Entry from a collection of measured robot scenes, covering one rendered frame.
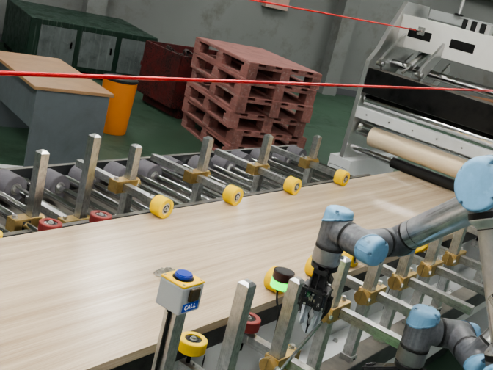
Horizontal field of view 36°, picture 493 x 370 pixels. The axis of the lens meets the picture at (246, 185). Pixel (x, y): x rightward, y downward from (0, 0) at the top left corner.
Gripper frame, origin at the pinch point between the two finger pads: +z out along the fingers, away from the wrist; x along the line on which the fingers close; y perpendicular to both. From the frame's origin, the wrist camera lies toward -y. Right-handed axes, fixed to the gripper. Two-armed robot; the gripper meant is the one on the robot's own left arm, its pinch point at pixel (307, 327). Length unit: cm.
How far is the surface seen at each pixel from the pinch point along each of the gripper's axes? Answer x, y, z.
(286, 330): -5.7, -2.8, 4.4
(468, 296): 50, -154, 31
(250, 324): -17.4, -10.3, 10.3
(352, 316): 9.1, -28.5, 5.0
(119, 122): -286, -479, 87
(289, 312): -6.3, -3.0, -1.0
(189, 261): -49, -40, 10
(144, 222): -75, -60, 10
